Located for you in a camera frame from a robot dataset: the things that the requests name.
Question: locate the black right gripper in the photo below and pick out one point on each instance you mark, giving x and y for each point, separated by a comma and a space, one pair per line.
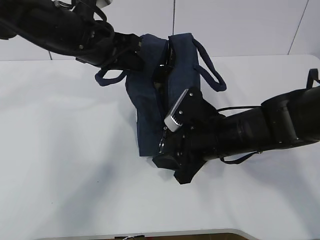
192, 125

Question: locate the navy blue fabric bag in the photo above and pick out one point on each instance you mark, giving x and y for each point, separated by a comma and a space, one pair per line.
170, 66

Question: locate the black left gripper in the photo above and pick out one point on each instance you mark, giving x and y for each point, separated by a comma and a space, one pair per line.
107, 48

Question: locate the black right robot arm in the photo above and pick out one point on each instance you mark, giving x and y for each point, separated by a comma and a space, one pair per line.
285, 121

